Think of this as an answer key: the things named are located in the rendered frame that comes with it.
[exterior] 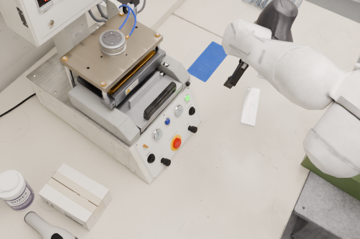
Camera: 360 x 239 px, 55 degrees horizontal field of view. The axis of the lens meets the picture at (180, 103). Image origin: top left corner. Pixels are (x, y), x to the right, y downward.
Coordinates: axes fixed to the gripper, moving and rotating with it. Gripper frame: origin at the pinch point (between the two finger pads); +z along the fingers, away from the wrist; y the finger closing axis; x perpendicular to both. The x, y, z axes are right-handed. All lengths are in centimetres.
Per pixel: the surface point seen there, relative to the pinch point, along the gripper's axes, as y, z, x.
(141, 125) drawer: -35.7, -3.4, 19.6
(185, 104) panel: -18.0, 7.0, 9.9
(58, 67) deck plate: -27, 10, 56
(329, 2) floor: 178, 112, -65
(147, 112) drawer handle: -32.6, -6.8, 19.8
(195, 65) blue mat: 8.9, 25.1, 13.3
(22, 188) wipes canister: -67, 6, 42
